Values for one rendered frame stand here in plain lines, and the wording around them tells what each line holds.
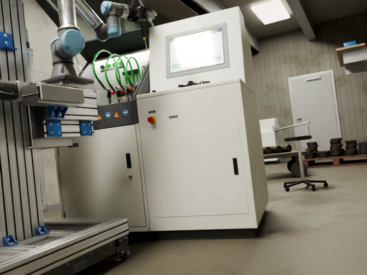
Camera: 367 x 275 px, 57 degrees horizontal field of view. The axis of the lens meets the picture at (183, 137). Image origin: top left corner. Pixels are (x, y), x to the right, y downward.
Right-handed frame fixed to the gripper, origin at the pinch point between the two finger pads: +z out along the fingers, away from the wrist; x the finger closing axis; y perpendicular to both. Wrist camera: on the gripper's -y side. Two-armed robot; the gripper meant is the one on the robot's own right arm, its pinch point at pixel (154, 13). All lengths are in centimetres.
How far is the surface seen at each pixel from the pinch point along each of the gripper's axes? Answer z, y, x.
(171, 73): 24.5, 28.2, -26.4
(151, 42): 21.4, -1.5, -39.8
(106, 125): -21, 58, -52
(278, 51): 672, -204, -368
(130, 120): -10, 60, -36
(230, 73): 47, 41, 8
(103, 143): -23, 70, -57
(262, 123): 495, 3, -337
